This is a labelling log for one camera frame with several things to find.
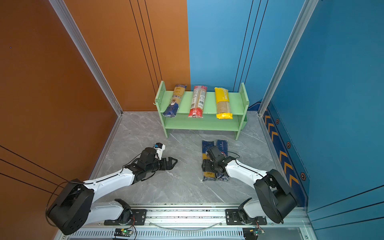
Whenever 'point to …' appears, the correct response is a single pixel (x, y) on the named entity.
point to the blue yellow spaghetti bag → (172, 110)
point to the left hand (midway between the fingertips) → (172, 159)
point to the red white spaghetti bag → (197, 106)
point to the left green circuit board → (123, 232)
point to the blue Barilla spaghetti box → (222, 146)
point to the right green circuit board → (250, 234)
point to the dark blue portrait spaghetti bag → (206, 145)
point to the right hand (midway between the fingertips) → (206, 167)
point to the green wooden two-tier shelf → (239, 101)
